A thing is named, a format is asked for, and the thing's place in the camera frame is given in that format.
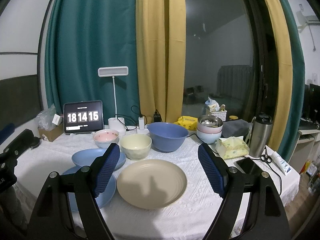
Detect black round puck with cable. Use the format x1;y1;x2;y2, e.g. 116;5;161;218
30;137;41;150

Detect white desk lamp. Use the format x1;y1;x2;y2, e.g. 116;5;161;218
98;66;129;136

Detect yellow curtain right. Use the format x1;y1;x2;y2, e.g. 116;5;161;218
253;0;294;147

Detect black smartphone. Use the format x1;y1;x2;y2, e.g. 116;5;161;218
235;157;263;176

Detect white textured tablecloth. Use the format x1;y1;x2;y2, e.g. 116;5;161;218
13;124;301;240

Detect white cream tube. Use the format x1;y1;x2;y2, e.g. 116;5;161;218
271;151;291;176

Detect white storage basket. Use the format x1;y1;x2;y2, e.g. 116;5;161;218
206;108;227;121

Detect small white box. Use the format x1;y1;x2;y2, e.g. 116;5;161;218
52;114;63;126

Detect white phone charger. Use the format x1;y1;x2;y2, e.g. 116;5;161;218
137;117;149;134

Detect steel bowl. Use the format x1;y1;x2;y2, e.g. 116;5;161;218
197;115;223;128

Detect light blue plate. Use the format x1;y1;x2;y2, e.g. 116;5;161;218
72;148;126;171
68;175;117;212

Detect black power adapter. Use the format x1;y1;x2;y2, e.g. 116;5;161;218
153;109;162;122

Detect pale blue bowl in stack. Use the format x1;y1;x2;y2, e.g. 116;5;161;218
196;129;222;144

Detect tablet showing clock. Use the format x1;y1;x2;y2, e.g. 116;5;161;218
63;100;104;134

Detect pink strawberry bowl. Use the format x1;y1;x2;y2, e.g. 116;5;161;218
93;129;119;148

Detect cardboard box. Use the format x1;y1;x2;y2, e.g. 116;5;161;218
38;124;63;142

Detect cream bowl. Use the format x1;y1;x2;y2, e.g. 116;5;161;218
119;134;152;160

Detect beige plate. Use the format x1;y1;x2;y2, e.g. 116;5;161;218
117;159;187;210

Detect grey folded cloth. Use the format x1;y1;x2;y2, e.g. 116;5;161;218
221;119;249;138

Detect yellow wipes pack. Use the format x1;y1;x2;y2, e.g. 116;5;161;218
174;116;197;131

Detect teal curtain right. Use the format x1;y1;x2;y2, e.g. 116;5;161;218
278;0;305;161

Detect black scissors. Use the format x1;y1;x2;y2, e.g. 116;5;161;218
260;147;272;164

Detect steel thermos bottle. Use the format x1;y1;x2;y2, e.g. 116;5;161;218
249;112;273;158

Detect yellow curtain left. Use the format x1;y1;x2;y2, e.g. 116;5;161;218
136;0;186;122

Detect clear plastic bag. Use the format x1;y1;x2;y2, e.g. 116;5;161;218
35;104;56;131

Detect yellow tissue pack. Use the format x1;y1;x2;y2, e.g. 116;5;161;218
215;137;249;160

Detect pink bowl in stack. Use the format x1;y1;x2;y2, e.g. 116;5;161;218
197;126;223;134

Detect teal curtain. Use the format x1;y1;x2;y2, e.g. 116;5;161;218
44;0;139;126
278;0;305;161

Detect air conditioner unit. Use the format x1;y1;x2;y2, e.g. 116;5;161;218
296;10;319;33

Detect yellow curtain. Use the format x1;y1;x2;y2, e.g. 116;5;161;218
136;0;186;122
253;0;294;147

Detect large dark blue bowl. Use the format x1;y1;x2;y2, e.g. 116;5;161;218
148;122;189;153

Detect teal curtain left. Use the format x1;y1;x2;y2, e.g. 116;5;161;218
44;0;139;126

